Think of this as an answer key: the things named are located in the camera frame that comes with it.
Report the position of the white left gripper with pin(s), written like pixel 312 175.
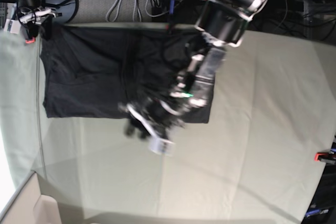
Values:
pixel 154 120

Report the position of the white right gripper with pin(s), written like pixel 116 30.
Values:
pixel 38 20

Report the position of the black t-shirt with colourful logo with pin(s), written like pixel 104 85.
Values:
pixel 91 71

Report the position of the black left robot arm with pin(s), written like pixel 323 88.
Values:
pixel 222 23

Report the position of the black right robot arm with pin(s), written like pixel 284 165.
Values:
pixel 27 3

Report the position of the red black clamp left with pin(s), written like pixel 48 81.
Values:
pixel 29 38

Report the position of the black round base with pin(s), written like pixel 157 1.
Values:
pixel 66 9

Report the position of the white box corner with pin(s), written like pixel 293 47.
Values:
pixel 29 205

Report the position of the red black clamp right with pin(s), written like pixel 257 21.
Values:
pixel 325 157

